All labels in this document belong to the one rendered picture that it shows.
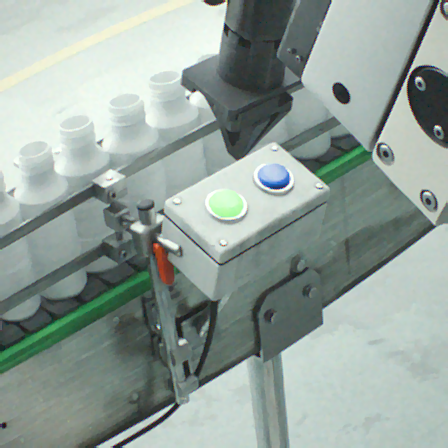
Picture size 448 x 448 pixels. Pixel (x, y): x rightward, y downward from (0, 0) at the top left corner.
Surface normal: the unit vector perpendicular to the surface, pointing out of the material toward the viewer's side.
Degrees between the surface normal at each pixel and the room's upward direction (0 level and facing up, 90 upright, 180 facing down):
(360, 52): 90
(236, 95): 19
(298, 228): 110
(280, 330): 90
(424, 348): 0
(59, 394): 90
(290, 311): 90
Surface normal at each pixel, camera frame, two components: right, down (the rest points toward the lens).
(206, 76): 0.11, -0.69
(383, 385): -0.12, -0.84
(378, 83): -0.74, 0.43
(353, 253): 0.66, 0.32
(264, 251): 0.66, 0.59
